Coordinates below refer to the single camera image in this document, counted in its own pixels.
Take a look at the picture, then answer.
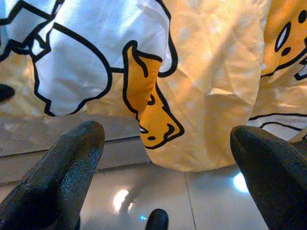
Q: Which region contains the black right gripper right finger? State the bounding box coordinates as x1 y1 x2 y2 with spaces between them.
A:
229 125 307 230

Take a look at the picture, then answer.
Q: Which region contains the yellow cartoon egg blanket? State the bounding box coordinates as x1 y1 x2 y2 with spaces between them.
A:
0 0 307 173

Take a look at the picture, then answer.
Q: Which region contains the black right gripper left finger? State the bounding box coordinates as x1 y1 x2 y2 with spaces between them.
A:
0 120 106 230

